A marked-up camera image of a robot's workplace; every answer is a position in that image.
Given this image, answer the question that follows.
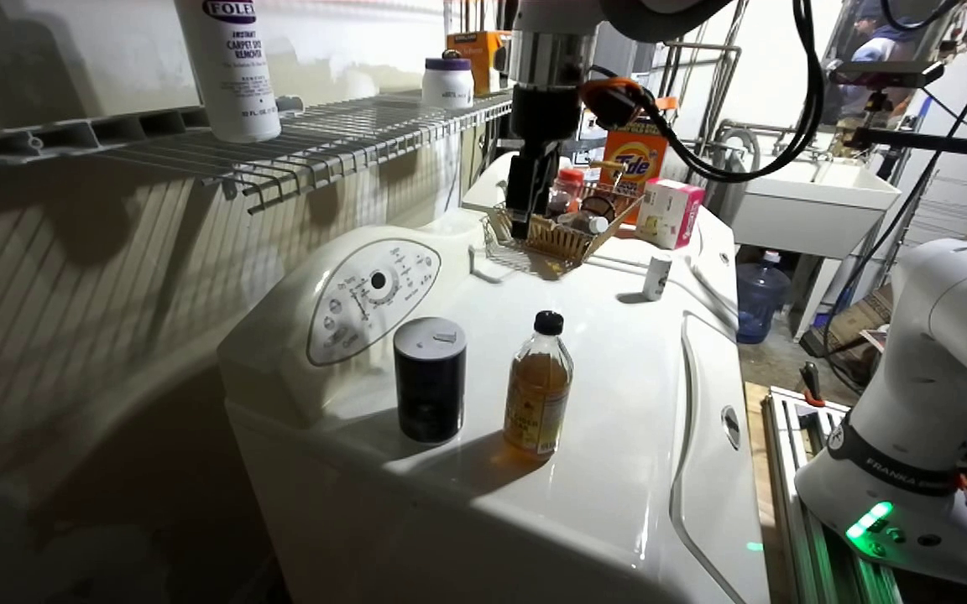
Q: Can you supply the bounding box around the pink cardboard box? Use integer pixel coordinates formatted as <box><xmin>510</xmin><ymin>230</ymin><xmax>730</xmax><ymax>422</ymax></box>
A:
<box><xmin>641</xmin><ymin>175</ymin><xmax>711</xmax><ymax>253</ymax></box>

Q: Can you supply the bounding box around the white spray can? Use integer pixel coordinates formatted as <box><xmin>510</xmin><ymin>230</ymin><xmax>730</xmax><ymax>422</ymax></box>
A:
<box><xmin>170</xmin><ymin>0</ymin><xmax>285</xmax><ymax>148</ymax></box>

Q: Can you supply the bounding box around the white utility sink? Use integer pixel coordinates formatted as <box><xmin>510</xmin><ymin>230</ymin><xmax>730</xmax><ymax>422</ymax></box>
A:
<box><xmin>729</xmin><ymin>152</ymin><xmax>902</xmax><ymax>263</ymax></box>

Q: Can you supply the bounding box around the amber vinegar bottle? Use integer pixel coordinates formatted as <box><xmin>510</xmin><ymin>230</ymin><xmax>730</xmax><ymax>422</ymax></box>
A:
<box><xmin>500</xmin><ymin>306</ymin><xmax>576</xmax><ymax>471</ymax></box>

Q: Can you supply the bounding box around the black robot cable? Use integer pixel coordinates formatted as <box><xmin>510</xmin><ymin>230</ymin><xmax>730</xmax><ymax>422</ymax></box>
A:
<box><xmin>579</xmin><ymin>0</ymin><xmax>830</xmax><ymax>189</ymax></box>

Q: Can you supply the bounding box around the wire and wood basket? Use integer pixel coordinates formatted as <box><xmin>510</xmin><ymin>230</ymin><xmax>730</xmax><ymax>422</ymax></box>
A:
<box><xmin>484</xmin><ymin>182</ymin><xmax>651</xmax><ymax>286</ymax></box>

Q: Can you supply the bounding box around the red lidded jar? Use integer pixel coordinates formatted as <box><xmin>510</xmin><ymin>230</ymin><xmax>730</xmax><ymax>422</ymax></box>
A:
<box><xmin>554</xmin><ymin>165</ymin><xmax>589</xmax><ymax>208</ymax></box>

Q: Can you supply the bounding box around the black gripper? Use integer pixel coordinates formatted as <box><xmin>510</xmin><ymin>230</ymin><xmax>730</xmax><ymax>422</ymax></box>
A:
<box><xmin>502</xmin><ymin>85</ymin><xmax>585</xmax><ymax>245</ymax></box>

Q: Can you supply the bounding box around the small white pill bottle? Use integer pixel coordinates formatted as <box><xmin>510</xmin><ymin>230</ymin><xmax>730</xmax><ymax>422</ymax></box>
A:
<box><xmin>636</xmin><ymin>253</ymin><xmax>678</xmax><ymax>306</ymax></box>

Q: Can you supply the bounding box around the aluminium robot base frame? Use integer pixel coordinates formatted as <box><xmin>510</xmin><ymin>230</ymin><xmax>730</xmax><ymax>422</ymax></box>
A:
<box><xmin>758</xmin><ymin>382</ymin><xmax>913</xmax><ymax>604</ymax></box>

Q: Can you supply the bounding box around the black cylindrical can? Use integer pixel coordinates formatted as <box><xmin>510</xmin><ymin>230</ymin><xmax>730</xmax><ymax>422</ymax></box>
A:
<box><xmin>388</xmin><ymin>314</ymin><xmax>469</xmax><ymax>445</ymax></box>

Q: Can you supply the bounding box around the orange baking soda box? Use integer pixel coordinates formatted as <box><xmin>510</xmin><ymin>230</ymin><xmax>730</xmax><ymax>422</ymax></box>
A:
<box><xmin>597</xmin><ymin>117</ymin><xmax>673</xmax><ymax>230</ymax></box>

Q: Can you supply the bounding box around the orange package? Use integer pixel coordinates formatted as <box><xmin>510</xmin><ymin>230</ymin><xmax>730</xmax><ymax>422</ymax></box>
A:
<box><xmin>443</xmin><ymin>26</ymin><xmax>505</xmax><ymax>102</ymax></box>

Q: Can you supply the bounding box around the white wire shelf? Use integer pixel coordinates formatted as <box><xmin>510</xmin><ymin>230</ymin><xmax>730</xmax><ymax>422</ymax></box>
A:
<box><xmin>0</xmin><ymin>86</ymin><xmax>518</xmax><ymax>217</ymax></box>

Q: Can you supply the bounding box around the blue water jug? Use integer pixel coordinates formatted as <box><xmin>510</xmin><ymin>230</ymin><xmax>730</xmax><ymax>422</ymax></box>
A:
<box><xmin>736</xmin><ymin>245</ymin><xmax>791</xmax><ymax>348</ymax></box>

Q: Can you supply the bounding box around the white tub purple lid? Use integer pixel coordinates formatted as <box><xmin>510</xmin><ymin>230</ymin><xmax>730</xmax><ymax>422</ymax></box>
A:
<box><xmin>420</xmin><ymin>52</ymin><xmax>479</xmax><ymax>114</ymax></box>

